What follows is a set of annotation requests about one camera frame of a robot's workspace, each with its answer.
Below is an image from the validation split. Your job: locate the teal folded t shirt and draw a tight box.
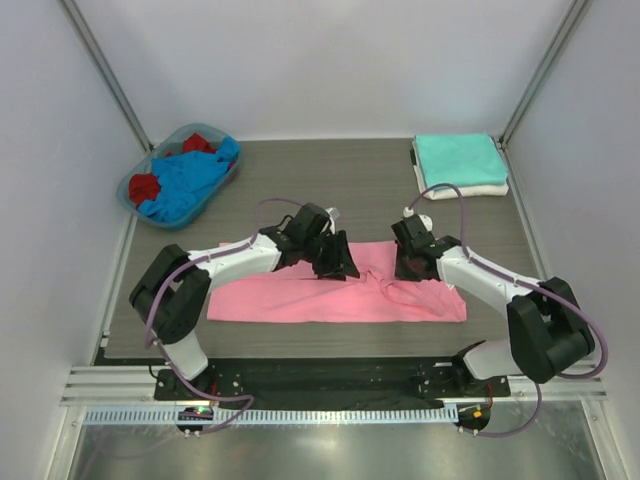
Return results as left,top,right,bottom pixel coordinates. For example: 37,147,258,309
414,133,508,189

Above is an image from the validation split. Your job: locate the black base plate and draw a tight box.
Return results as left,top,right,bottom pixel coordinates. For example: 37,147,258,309
156,357,511,400

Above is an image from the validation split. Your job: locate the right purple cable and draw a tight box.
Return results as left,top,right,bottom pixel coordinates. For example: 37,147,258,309
402,182,609,439

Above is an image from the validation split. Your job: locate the red t shirt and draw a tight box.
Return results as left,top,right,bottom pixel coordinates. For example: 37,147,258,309
128,133,217,208

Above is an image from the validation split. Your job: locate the blue plastic basket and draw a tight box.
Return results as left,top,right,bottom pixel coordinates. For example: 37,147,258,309
116,124,241,230

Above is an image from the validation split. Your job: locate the blue t shirt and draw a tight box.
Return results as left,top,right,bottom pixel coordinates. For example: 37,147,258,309
133,136,240,228

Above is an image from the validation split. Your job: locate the slotted cable duct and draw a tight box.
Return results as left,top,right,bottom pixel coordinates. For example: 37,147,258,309
83,404,458,428

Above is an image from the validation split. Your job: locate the pink t shirt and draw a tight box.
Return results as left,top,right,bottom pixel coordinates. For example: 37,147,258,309
206,241,467,324

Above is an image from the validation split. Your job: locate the purple cable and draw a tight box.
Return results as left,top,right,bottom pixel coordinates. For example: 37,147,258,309
402,182,609,439
143,197,256,434

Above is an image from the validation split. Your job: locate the white folded t shirt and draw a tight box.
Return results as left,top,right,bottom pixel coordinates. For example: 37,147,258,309
410,145,509,201

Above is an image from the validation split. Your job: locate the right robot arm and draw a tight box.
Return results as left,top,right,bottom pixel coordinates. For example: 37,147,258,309
391,214,602,395

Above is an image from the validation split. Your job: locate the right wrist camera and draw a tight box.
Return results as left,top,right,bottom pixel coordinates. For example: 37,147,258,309
402,207,433,231

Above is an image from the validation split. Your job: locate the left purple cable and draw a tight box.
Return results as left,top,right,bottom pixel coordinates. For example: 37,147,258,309
143,197,256,434

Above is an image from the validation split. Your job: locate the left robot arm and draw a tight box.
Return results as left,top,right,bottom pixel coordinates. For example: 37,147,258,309
129,203,360,399

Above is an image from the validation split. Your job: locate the right aluminium frame post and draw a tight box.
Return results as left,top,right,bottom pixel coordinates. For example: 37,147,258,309
497,0,592,150

